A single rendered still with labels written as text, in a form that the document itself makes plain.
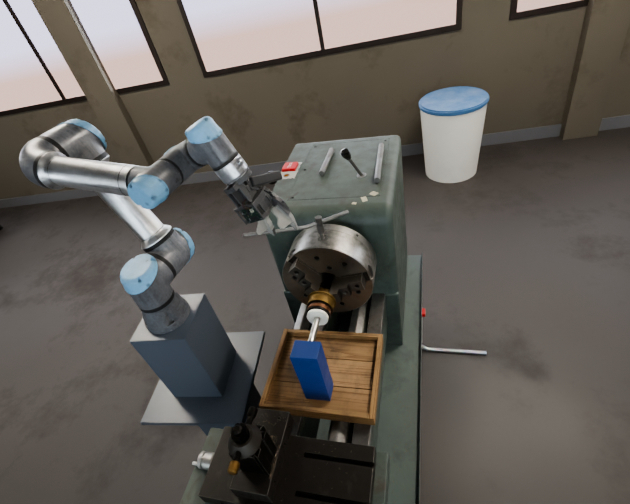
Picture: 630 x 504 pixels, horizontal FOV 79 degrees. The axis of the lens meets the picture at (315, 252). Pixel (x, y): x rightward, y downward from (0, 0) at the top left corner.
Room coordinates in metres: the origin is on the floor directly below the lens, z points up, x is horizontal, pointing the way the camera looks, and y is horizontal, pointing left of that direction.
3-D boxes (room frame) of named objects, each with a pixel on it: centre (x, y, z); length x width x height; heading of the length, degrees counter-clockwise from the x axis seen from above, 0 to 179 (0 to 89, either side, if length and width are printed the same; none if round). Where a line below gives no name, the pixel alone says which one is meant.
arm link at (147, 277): (0.96, 0.53, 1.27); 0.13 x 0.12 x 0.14; 151
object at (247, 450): (0.45, 0.27, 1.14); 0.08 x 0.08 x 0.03
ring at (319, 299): (0.85, 0.02, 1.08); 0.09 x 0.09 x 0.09; 68
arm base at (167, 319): (0.95, 0.54, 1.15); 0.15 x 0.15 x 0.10
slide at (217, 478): (0.43, 0.21, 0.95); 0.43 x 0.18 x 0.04; 68
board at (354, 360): (0.74, 0.07, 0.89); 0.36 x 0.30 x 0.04; 68
